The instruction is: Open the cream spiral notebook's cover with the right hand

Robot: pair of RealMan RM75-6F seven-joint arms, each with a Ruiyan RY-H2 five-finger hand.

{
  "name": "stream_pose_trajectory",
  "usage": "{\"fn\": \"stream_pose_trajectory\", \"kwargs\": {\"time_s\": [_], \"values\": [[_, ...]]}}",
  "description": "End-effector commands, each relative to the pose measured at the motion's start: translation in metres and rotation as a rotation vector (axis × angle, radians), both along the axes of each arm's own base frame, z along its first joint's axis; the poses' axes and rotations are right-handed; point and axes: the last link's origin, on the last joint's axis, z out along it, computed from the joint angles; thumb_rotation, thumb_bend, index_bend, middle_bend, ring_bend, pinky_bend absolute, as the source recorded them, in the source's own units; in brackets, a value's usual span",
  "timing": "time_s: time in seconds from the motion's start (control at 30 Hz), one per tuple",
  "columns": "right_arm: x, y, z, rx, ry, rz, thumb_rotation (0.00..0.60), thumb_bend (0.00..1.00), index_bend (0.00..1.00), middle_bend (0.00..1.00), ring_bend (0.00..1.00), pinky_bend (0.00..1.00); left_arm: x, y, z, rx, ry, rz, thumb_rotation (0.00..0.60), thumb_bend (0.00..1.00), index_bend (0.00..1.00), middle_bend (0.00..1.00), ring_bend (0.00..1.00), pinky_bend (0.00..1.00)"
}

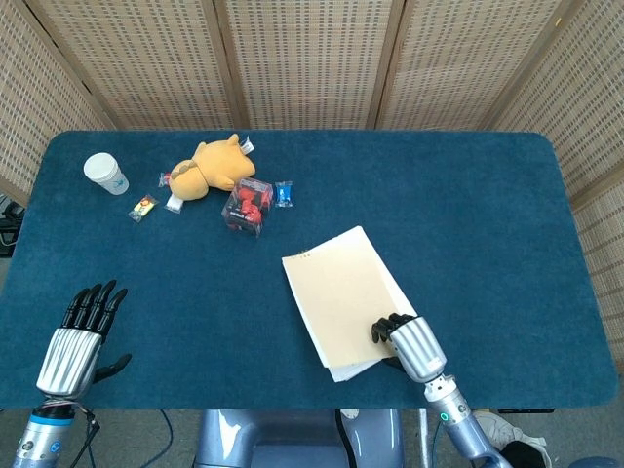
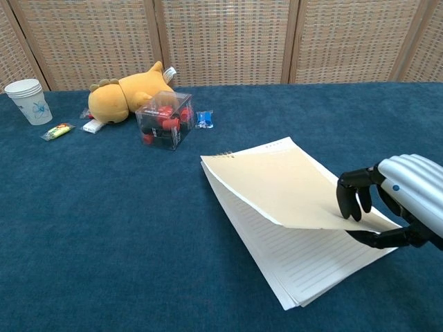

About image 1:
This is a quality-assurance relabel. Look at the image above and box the black trouser leg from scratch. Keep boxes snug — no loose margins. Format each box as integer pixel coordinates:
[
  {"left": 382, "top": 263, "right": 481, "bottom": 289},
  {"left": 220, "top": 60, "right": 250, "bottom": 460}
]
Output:
[{"left": 499, "top": 440, "right": 553, "bottom": 468}]

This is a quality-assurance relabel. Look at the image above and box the blue wrapped candy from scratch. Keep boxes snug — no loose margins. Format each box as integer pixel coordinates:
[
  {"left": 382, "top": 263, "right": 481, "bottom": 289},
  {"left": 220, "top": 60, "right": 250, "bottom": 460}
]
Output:
[{"left": 274, "top": 179, "right": 294, "bottom": 209}]

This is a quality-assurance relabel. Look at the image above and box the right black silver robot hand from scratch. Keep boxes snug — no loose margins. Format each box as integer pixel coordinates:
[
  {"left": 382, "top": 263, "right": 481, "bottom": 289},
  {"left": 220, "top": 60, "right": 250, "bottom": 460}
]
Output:
[{"left": 370, "top": 313, "right": 448, "bottom": 384}]

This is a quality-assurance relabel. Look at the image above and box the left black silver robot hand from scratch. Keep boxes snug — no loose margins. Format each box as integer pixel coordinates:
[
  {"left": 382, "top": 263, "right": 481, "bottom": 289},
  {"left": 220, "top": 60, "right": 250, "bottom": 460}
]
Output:
[{"left": 36, "top": 279, "right": 133, "bottom": 399}]

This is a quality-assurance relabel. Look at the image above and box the woven wooden folding screen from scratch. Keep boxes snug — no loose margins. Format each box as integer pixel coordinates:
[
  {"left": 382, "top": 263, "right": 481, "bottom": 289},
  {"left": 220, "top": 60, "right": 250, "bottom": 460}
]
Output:
[{"left": 0, "top": 0, "right": 624, "bottom": 362}]

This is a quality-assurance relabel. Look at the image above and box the black equipment beside table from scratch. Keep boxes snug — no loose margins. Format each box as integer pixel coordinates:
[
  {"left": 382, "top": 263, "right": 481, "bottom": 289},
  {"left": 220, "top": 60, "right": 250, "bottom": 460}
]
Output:
[{"left": 0, "top": 194, "right": 25, "bottom": 259}]

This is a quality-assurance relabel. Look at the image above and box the cream cover lined notebook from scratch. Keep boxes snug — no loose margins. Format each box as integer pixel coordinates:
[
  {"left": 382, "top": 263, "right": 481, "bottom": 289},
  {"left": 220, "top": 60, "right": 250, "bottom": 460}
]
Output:
[{"left": 281, "top": 225, "right": 419, "bottom": 384}]

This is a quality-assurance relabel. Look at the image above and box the yellow green candy packet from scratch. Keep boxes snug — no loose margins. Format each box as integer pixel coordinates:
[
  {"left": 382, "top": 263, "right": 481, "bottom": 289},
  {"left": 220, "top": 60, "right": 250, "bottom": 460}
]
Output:
[{"left": 128, "top": 194, "right": 160, "bottom": 223}]

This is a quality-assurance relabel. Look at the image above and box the white paper cup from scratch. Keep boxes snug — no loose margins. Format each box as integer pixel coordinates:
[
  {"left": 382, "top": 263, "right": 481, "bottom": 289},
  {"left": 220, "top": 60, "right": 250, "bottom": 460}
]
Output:
[{"left": 82, "top": 152, "right": 131, "bottom": 196}]

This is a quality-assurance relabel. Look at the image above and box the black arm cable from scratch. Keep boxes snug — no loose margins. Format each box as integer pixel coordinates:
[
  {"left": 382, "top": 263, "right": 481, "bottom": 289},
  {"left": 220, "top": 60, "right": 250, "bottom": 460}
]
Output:
[{"left": 67, "top": 407, "right": 101, "bottom": 468}]

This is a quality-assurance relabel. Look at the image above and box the white sneaker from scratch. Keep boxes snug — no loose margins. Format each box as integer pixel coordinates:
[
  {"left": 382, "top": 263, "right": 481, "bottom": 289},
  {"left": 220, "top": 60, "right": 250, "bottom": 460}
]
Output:
[{"left": 475, "top": 411, "right": 550, "bottom": 452}]

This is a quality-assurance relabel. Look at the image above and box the black torso cable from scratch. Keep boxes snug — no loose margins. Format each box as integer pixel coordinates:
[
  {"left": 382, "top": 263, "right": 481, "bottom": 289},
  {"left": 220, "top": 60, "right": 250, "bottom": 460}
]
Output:
[{"left": 333, "top": 409, "right": 355, "bottom": 468}]

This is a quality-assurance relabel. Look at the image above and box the blue grey robot torso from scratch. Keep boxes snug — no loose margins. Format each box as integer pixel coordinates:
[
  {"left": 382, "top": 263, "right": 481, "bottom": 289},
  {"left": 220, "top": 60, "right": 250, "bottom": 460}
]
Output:
[{"left": 193, "top": 409, "right": 406, "bottom": 468}]

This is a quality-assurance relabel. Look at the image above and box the clear box red black toy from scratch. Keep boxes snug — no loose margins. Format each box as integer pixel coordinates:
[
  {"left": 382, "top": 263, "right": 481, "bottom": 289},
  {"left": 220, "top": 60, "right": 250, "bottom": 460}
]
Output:
[{"left": 220, "top": 176, "right": 274, "bottom": 239}]

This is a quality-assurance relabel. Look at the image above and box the blue fuzzy table mat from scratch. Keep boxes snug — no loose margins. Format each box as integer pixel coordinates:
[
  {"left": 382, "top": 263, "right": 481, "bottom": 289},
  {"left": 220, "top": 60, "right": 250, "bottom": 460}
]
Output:
[{"left": 0, "top": 129, "right": 619, "bottom": 411}]

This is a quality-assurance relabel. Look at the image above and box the blue floor cable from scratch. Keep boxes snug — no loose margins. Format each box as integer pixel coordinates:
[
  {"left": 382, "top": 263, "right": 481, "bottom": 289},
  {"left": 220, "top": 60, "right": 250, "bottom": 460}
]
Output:
[{"left": 143, "top": 409, "right": 176, "bottom": 468}]

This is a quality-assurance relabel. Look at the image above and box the yellow plush toy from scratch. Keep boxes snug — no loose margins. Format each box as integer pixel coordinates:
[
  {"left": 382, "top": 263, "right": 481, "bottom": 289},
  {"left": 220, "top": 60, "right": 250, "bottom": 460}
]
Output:
[{"left": 169, "top": 133, "right": 257, "bottom": 201}]

